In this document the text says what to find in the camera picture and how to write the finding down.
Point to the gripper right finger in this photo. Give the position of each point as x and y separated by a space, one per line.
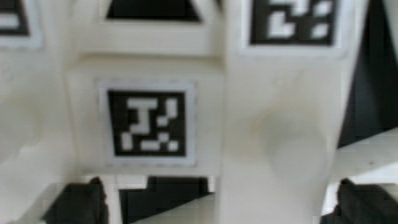
367 205

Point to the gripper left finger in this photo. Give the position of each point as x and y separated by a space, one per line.
79 207

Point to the white chair back frame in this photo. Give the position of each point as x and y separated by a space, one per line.
283 42

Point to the white L-shaped fence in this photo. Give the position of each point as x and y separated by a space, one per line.
367 164

